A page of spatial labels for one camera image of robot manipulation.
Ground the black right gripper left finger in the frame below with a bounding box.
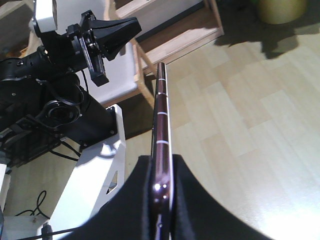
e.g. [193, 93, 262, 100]
[63, 155, 152, 240]

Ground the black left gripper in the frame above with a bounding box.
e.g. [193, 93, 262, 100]
[39, 10, 142, 87]

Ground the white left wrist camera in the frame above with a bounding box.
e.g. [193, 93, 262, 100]
[31, 0, 58, 36]

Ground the black foldable phone purple case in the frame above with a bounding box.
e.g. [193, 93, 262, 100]
[150, 62, 174, 240]

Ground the yellow green round stool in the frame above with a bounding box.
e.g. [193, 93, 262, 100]
[256, 0, 308, 25]

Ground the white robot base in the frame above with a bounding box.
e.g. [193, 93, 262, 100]
[1, 104, 126, 240]

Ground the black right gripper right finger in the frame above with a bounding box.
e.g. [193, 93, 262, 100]
[172, 154, 270, 240]

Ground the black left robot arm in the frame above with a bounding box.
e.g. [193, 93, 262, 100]
[0, 11, 141, 168]

